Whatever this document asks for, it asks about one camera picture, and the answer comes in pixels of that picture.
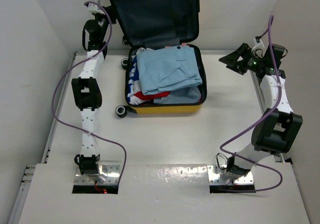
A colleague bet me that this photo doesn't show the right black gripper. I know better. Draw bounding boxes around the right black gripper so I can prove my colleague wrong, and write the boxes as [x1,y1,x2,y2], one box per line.
[219,43,266,76]

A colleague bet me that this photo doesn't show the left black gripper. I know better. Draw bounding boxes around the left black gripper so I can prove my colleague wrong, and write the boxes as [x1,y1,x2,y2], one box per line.
[94,5,116,41]

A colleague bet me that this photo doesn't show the yellow suitcase with grey lining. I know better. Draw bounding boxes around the yellow suitcase with grey lining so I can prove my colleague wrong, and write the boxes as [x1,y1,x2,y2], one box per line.
[109,0,207,118]

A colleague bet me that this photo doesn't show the light blue denim jeans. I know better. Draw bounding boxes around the light blue denim jeans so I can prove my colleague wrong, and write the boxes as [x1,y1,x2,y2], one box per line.
[153,86,202,105]

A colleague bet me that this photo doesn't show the red white blue shirt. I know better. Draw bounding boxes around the red white blue shirt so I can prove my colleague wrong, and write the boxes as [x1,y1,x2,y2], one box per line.
[126,47,170,106]

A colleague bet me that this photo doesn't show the light blue shirt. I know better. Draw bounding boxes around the light blue shirt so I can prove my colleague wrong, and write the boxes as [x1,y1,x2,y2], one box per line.
[136,45,203,96]

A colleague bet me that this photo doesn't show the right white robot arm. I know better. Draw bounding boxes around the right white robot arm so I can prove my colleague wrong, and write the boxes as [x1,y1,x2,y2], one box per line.
[219,43,303,177]

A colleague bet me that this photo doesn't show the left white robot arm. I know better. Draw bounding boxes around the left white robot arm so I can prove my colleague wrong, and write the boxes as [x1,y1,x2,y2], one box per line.
[71,2,112,176]

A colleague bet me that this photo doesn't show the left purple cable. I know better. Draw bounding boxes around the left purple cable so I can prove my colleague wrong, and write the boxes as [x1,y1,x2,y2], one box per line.
[51,0,128,185]

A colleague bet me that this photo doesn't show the purple cable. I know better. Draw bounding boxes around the purple cable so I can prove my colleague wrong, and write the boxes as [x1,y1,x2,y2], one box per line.
[51,0,128,185]
[219,15,283,193]

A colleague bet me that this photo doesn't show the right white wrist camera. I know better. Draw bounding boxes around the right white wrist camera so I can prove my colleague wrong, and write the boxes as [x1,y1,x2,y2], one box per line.
[252,36,265,52]

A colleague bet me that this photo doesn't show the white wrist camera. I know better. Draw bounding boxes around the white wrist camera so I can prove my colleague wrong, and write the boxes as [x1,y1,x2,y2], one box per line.
[87,3,104,15]
[252,36,265,52]

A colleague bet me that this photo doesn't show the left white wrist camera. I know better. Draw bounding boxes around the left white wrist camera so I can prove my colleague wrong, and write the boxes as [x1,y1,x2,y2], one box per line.
[87,3,104,15]

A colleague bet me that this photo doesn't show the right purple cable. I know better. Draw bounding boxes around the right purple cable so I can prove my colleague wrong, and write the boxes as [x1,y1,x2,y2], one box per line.
[219,15,283,193]

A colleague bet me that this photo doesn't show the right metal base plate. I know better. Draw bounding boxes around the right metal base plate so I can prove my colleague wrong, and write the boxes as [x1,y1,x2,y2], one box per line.
[207,164,254,187]

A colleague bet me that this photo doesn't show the metal base plate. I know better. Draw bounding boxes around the metal base plate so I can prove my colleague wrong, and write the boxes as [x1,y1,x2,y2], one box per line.
[207,164,254,187]
[73,164,120,186]

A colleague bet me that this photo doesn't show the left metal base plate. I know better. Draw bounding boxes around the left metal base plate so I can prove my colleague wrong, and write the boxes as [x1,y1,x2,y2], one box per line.
[73,164,120,186]

